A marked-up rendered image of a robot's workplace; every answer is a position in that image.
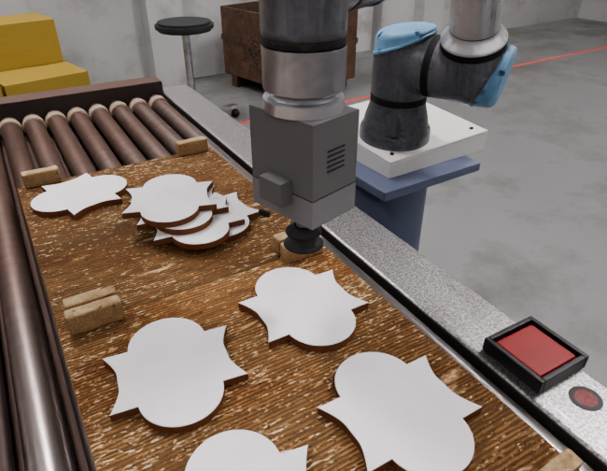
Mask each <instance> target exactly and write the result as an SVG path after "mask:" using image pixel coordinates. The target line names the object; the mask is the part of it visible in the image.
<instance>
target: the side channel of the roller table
mask: <svg viewBox="0 0 607 471"><path fill-rule="evenodd" d="M152 94H158V95H160V96H162V97H163V98H164V96H163V89H162V81H161V80H159V79H158V78H157V77H155V76H153V77H145V78H133V79H126V80H119V81H112V82H106V83H99V84H92V85H85V86H78V87H72V88H64V89H58V90H51V91H44V92H37V93H25V94H18V95H11V96H4V97H0V121H1V120H2V119H3V118H5V117H12V118H15V119H16V120H17V121H18V122H19V123H20V124H21V126H22V119H23V117H24V116H25V115H26V114H28V113H35V114H37V115H38V116H39V117H41V118H42V119H43V120H44V121H45V116H46V114H47V112H48V111H50V110H53V109H56V110H59V111H60V112H62V113H63V114H64V115H65V117H66V118H67V110H68V109H69V108H70V107H81V108H82V109H84V110H85V111H86V112H87V114H88V108H89V106H90V105H92V104H95V103H98V104H101V105H102V106H104V107H106V108H107V109H108V105H109V104H110V102H112V101H114V100H119V101H121V102H123V103H125V104H126V105H127V106H128V102H129V100H130V99H131V98H133V97H139V98H141V99H143V100H145V101H146V102H147V101H148V98H149V97H150V96H151V95H152ZM88 115H89V114H88Z"/></svg>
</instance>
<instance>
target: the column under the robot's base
mask: <svg viewBox="0 0 607 471"><path fill-rule="evenodd" d="M479 168H480V162H477V161H476V160H474V159H472V158H469V157H467V156H465V155H464V156H461V157H458V158H455V159H452V160H449V161H445V162H442V163H439V164H434V165H431V166H428V167H425V168H421V169H418V170H416V171H413V172H409V173H406V174H403V175H400V176H397V177H394V178H386V177H385V176H383V175H381V174H379V173H377V172H376V171H374V170H373V169H371V168H370V167H368V166H366V165H364V164H362V163H360V162H358V161H357V165H356V191H355V207H357V208H358V209H360V210H361V211H363V212H364V213H365V214H367V215H368V216H370V217H371V218H372V219H374V220H375V221H377V222H378V223H380V224H381V225H382V226H384V227H385V228H387V229H388V230H389V231H391V233H393V234H394V235H396V236H397V237H399V238H400V239H401V240H403V241H404V242H405V243H407V244H408V245H410V246H411V247H412V248H414V249H415V250H417V251H418V248H419V241H420V235H421V228H422V221H423V214H424V207H425V201H426V194H427V188H428V187H430V186H433V185H436V184H439V183H442V182H445V181H448V180H450V179H453V178H458V177H461V176H464V175H467V174H470V173H472V172H475V171H478V170H479Z"/></svg>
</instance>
